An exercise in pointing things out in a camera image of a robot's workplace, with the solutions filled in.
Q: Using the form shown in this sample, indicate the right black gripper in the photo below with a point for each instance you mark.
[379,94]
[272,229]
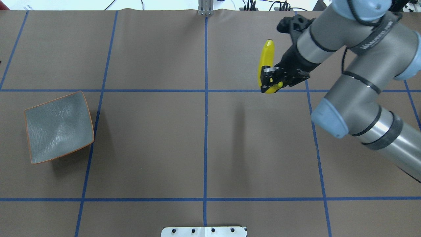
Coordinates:
[295,63]

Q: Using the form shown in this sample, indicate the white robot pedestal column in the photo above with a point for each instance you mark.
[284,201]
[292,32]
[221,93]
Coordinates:
[205,231]

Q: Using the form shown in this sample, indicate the grey square plate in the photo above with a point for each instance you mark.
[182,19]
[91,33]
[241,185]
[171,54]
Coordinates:
[58,127]

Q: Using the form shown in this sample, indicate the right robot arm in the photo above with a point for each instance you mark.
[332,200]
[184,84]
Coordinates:
[385,50]

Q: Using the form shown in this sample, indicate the aluminium frame post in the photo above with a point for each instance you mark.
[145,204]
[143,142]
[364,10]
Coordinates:
[205,7]

